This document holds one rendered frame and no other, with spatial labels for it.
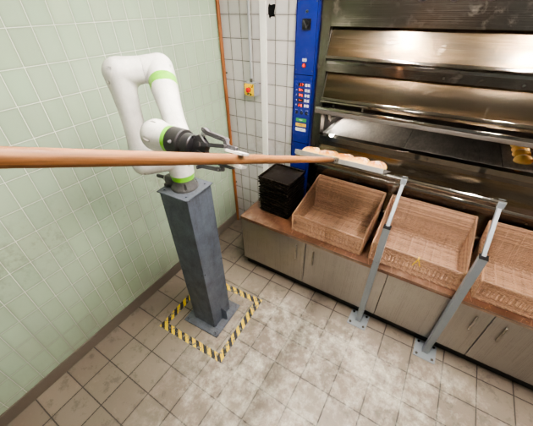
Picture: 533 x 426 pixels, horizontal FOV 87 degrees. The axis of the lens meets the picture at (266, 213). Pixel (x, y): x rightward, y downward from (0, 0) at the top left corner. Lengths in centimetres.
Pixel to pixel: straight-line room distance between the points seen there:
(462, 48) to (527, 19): 26
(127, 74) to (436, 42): 161
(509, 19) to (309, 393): 233
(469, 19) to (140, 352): 286
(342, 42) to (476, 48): 73
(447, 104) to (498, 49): 32
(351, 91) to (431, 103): 50
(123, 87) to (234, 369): 181
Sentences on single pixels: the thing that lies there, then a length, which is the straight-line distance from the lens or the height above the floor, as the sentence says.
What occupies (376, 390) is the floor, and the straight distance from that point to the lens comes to 227.
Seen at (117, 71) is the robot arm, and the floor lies 181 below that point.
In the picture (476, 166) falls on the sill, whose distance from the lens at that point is 222.
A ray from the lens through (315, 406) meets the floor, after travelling 215.
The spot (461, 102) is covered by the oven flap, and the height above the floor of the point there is 153.
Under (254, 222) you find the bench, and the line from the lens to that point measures 234.
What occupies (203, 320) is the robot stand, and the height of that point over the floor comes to 1.
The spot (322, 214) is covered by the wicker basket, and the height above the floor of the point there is 59.
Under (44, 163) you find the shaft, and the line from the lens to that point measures 53.
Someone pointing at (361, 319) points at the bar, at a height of 1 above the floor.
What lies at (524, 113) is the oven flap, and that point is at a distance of 212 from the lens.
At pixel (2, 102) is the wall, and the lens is 178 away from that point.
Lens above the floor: 202
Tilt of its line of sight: 37 degrees down
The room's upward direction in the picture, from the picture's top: 1 degrees counter-clockwise
